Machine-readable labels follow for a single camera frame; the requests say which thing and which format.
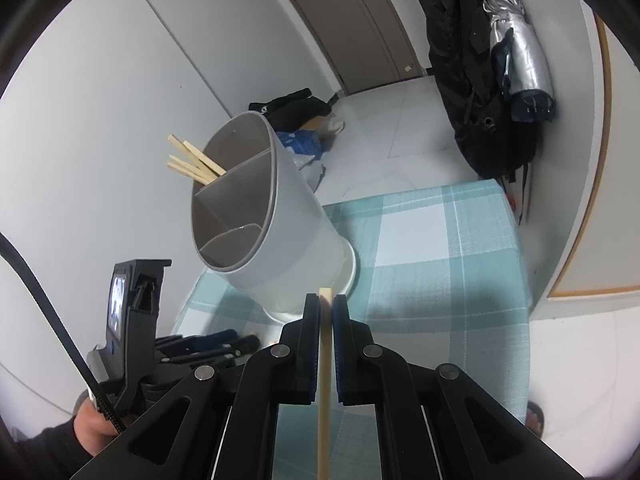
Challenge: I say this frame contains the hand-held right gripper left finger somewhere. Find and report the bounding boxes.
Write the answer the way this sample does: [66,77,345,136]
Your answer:
[70,294,321,480]

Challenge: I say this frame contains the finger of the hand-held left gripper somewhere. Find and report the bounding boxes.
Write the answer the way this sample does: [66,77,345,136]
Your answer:
[159,335,261,376]
[156,329,240,354]

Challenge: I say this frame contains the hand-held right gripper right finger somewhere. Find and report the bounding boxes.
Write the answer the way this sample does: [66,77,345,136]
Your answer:
[332,294,586,480]

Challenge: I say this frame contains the single wooden chopstick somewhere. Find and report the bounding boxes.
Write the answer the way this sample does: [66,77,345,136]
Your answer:
[316,287,333,480]

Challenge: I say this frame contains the grey divided utensil holder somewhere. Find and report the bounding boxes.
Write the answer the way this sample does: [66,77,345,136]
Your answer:
[190,111,358,323]

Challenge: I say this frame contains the bundle of wooden chopsticks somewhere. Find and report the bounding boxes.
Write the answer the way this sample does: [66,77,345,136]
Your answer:
[166,133,228,186]

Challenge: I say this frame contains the person's left forearm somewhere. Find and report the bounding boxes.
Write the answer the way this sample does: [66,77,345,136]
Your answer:
[10,419,97,480]

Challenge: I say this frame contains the person's left hand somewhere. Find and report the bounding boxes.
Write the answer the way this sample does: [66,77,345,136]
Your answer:
[72,391,126,457]

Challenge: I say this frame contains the teal plaid tablecloth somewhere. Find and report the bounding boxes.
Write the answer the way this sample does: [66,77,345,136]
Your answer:
[172,180,531,480]

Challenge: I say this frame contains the large grey parcel bag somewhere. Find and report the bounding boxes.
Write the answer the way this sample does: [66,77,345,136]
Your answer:
[300,162,327,194]

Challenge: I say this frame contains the person's foot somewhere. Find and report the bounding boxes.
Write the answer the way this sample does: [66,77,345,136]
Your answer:
[525,400,547,439]

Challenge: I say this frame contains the blue cardboard box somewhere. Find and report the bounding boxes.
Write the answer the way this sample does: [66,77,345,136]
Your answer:
[276,130,326,157]

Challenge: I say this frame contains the black clothes pile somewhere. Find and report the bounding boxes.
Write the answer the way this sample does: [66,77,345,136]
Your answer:
[248,88,333,128]

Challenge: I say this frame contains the black backpack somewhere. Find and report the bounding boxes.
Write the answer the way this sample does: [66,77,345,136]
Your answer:
[420,0,538,226]

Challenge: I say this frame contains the white wardrobe with gold trim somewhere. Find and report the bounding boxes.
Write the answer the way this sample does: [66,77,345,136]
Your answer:
[547,7,640,306]

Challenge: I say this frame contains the grey-brown entrance door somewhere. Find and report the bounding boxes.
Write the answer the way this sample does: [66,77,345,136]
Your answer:
[265,0,416,95]

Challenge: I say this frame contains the silver folding umbrella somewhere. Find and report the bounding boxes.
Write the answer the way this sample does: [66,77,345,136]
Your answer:
[480,0,556,123]

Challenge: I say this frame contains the black braided cable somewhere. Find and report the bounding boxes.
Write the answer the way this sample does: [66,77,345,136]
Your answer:
[0,231,128,433]

